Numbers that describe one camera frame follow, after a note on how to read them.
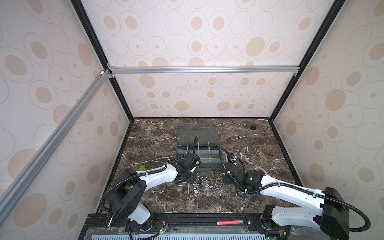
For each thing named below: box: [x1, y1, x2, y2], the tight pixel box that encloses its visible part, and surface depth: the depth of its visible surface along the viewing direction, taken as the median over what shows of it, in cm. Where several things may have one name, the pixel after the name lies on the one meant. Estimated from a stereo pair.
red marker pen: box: [216, 220, 244, 226], surface depth 75 cm
